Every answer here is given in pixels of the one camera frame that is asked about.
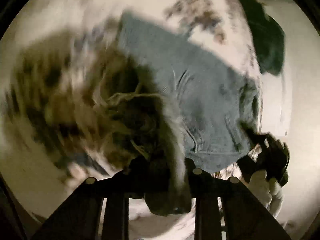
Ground floral bed blanket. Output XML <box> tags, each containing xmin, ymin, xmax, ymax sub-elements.
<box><xmin>1</xmin><ymin>0</ymin><xmax>262</xmax><ymax>239</ymax></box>

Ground blue denim pants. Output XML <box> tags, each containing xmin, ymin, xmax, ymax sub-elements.
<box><xmin>105</xmin><ymin>11</ymin><xmax>263</xmax><ymax>217</ymax></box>

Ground dark green blanket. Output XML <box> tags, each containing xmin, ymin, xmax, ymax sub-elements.
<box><xmin>239</xmin><ymin>0</ymin><xmax>285</xmax><ymax>76</ymax></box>

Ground white gloved hand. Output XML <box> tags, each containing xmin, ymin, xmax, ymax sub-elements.
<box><xmin>248</xmin><ymin>170</ymin><xmax>284</xmax><ymax>218</ymax></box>

